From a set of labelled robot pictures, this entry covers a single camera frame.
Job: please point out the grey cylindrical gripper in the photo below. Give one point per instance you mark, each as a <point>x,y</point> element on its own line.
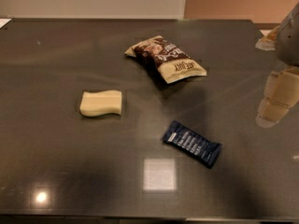
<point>289,41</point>

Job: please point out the pale yellow sponge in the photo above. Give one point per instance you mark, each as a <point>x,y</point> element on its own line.
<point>95,104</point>

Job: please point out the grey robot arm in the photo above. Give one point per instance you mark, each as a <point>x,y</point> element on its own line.
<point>284,40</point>

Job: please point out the dark blue rxbar wrapper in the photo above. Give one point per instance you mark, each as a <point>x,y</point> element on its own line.
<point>192,143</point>

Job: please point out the brown and cream snack bag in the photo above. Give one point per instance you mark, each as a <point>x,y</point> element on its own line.
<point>172,63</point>

